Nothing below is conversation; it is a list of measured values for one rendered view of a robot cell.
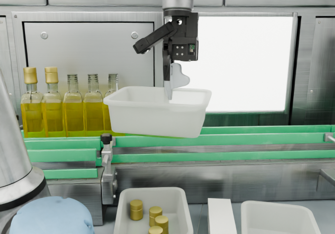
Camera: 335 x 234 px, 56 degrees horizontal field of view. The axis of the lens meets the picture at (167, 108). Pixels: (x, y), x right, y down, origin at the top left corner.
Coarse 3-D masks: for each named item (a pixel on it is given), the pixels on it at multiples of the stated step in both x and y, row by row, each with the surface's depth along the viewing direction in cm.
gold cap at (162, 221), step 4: (160, 216) 79; (164, 216) 79; (156, 220) 77; (160, 220) 77; (164, 220) 77; (156, 224) 77; (160, 224) 76; (164, 224) 76; (164, 228) 77; (164, 232) 77
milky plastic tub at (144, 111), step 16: (112, 96) 70; (128, 96) 80; (144, 96) 81; (160, 96) 80; (176, 96) 79; (192, 96) 78; (208, 96) 70; (112, 112) 67; (128, 112) 66; (144, 112) 66; (160, 112) 65; (176, 112) 64; (192, 112) 63; (112, 128) 69; (128, 128) 68; (144, 128) 67; (160, 128) 66; (176, 128) 65; (192, 128) 65
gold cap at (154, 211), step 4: (152, 208) 82; (156, 208) 82; (160, 208) 82; (152, 212) 81; (156, 212) 81; (160, 212) 81; (152, 216) 81; (156, 216) 80; (152, 220) 81; (152, 224) 81
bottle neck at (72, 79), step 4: (68, 76) 89; (72, 76) 89; (76, 76) 90; (68, 80) 89; (72, 80) 89; (76, 80) 90; (68, 84) 90; (72, 84) 89; (76, 84) 90; (68, 88) 90; (72, 88) 90; (76, 88) 90
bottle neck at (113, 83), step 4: (108, 76) 90; (112, 76) 90; (116, 76) 90; (108, 80) 91; (112, 80) 90; (116, 80) 90; (112, 84) 90; (116, 84) 91; (112, 88) 91; (116, 88) 91
